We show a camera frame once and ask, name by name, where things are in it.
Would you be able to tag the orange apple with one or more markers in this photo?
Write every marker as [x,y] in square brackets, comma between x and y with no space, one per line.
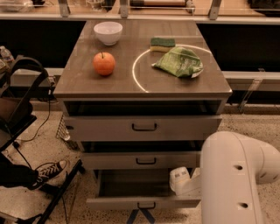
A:
[104,63]

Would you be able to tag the green yellow sponge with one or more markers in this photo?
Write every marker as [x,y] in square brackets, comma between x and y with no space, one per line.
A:
[162,44]

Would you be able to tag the grey drawer cabinet wooden top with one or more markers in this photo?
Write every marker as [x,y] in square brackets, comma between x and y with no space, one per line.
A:
[136,88]

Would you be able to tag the grey middle drawer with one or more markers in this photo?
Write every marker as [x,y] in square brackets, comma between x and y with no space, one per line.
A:
[140,160]

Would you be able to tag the grey bottom drawer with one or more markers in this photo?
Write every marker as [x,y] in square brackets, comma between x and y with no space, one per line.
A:
[137,189]

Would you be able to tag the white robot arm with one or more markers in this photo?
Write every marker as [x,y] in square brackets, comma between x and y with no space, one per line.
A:
[231,166]

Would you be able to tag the white bowl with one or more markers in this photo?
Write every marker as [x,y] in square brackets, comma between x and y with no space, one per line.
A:
[108,32]

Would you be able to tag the green chip bag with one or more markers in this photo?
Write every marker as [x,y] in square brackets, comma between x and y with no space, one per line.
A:
[180,62]

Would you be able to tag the grey top drawer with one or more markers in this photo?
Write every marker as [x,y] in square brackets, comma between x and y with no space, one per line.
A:
[141,128]

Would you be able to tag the grey drawer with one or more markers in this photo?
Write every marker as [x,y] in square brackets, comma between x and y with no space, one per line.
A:
[140,160]
[137,189]
[141,128]

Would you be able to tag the blue tape cross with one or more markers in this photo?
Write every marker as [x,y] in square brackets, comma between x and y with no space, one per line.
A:
[146,213]

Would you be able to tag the black white sneaker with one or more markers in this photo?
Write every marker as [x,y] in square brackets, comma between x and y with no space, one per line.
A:
[46,172]

